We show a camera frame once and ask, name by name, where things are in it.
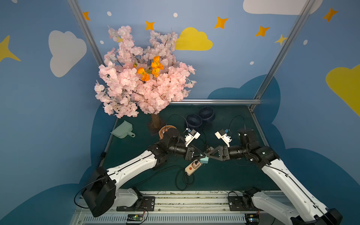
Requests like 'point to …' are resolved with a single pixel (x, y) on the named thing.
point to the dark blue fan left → (194, 120)
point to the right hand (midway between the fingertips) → (211, 154)
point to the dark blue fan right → (207, 113)
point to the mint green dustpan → (123, 130)
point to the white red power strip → (192, 167)
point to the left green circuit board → (134, 217)
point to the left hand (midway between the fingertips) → (205, 154)
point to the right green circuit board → (251, 219)
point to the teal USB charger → (204, 160)
